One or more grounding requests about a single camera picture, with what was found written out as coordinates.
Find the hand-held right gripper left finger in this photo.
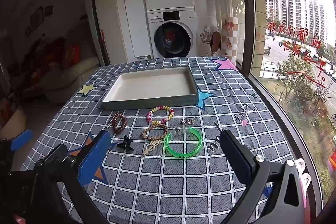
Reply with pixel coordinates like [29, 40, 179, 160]
[8, 130, 113, 224]

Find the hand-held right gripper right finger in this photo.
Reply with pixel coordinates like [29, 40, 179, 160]
[219, 130, 308, 224]

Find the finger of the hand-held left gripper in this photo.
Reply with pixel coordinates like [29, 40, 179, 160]
[0, 130, 33, 159]

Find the small translucent hair clip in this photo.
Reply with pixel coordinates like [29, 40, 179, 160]
[106, 112, 121, 130]

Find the brown spiral hair tie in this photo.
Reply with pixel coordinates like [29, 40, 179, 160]
[112, 113, 128, 134]

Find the green translucent bangle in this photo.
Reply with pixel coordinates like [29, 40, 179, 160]
[164, 127, 202, 159]

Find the beige hair clip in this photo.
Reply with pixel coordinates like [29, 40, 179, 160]
[142, 139, 160, 157]

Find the brown braided bracelet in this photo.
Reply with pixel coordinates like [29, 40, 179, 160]
[141, 124, 169, 141]

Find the multicolour beaded bracelet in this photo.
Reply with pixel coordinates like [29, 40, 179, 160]
[146, 106, 175, 125]

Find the grey-green shallow tray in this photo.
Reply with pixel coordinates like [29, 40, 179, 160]
[102, 66, 199, 111]

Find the black hair claw clip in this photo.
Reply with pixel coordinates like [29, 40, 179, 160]
[117, 135, 133, 152]

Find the grey checked tablecloth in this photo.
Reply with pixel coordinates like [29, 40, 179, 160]
[20, 56, 315, 224]

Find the white hair claw clip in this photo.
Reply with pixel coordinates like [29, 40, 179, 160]
[295, 158, 311, 188]

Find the dark red blanket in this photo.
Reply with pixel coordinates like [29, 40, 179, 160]
[22, 38, 65, 77]

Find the white sofa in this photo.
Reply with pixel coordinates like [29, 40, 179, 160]
[39, 56, 101, 104]

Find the red printed cushion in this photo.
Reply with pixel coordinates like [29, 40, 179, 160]
[62, 42, 82, 65]

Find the brown oval brush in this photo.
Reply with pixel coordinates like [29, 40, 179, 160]
[211, 31, 222, 52]

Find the red window writing sticker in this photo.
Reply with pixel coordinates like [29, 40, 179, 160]
[266, 19, 327, 88]

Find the large wall picture frame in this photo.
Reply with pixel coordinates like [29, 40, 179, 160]
[30, 7, 44, 30]

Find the checked wall poster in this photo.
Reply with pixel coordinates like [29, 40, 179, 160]
[221, 17, 238, 56]

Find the wire wall rack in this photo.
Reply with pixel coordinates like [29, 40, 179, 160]
[201, 30, 213, 45]

